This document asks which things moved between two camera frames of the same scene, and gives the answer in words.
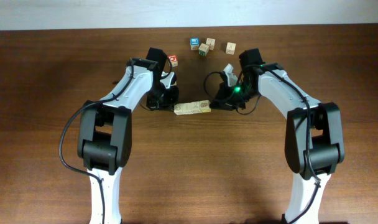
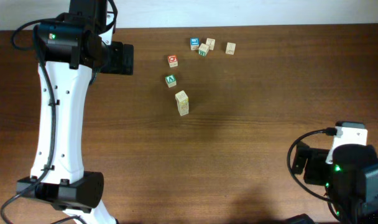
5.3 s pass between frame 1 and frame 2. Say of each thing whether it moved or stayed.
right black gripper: moved
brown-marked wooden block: moved
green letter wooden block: stayed
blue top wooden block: stayed
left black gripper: moved
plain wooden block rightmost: stayed
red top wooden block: stayed
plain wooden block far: stayed
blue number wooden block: moved
